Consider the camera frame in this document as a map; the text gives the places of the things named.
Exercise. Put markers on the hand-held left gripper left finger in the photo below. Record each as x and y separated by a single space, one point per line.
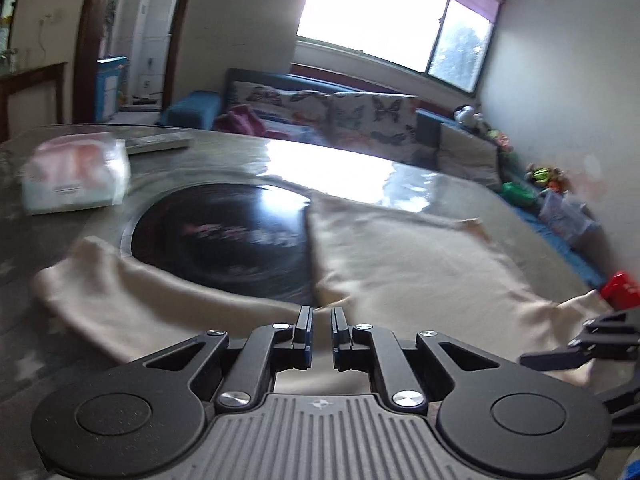
306 341

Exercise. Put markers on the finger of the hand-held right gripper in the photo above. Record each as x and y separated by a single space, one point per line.
565 357

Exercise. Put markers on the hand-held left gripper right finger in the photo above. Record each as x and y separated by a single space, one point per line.
337 342

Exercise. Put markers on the cream fleece pants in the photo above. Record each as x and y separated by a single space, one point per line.
410 270

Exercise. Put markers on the red plastic stool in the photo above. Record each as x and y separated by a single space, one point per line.
622 291

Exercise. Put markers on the black round hot plate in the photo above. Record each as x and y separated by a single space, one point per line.
220 245

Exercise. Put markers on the clear storage box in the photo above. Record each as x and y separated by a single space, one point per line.
567 220

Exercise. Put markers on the green bowl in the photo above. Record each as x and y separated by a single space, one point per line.
519 195

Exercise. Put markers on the brown plush toy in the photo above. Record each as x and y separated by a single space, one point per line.
545 176

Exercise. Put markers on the square butterfly pillow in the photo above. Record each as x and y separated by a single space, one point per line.
372 122

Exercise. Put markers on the grey pillow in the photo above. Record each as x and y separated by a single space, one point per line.
467 155

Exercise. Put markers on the green pink toy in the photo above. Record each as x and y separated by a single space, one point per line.
500 141

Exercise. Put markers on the pink cloth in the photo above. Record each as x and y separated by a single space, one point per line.
240 120

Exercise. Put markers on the long butterfly pillow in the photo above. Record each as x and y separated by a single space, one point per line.
285 110

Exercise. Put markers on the blue sofa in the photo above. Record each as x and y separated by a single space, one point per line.
195 110

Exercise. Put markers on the white plush toy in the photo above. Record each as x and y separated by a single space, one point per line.
464 115

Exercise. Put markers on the tissue pack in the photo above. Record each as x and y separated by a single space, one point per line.
75 172

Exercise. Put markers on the blue cabinet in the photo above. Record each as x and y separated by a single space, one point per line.
111 87

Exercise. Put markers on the window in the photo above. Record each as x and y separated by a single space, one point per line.
370 10

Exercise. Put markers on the wooden cabinet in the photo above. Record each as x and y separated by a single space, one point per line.
30 95

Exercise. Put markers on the brown door frame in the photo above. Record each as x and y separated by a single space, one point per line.
87 35

